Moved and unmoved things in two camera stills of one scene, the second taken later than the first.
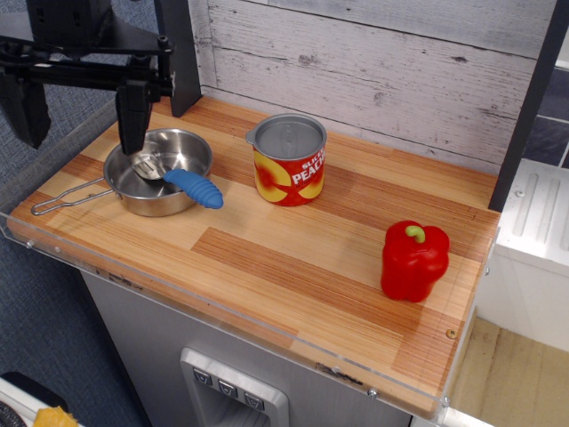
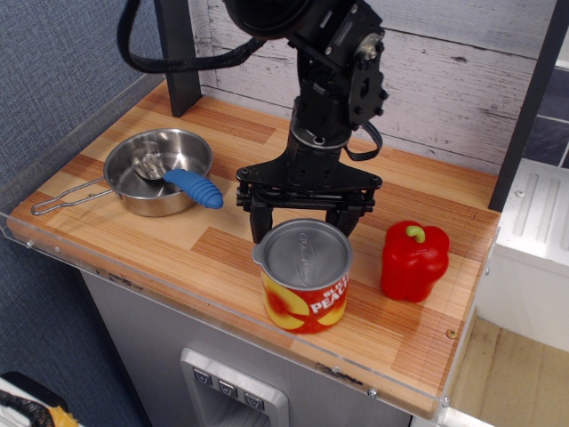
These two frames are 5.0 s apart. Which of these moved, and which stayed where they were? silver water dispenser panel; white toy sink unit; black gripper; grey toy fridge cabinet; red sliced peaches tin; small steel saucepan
Moved: black gripper; red sliced peaches tin
Stayed: small steel saucepan; grey toy fridge cabinet; white toy sink unit; silver water dispenser panel
